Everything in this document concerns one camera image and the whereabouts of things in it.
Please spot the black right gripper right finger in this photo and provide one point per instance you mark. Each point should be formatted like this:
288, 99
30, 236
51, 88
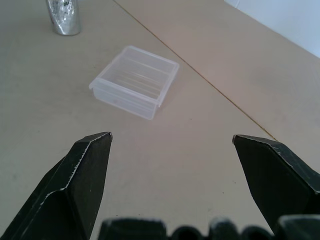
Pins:
275, 175

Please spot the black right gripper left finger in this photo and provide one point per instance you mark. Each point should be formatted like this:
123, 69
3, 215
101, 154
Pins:
75, 185

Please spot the clear plastic square container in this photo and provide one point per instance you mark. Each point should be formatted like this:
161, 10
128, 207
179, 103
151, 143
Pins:
135, 82

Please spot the shiny silver metal object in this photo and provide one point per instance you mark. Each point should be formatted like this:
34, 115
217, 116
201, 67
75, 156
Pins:
64, 17

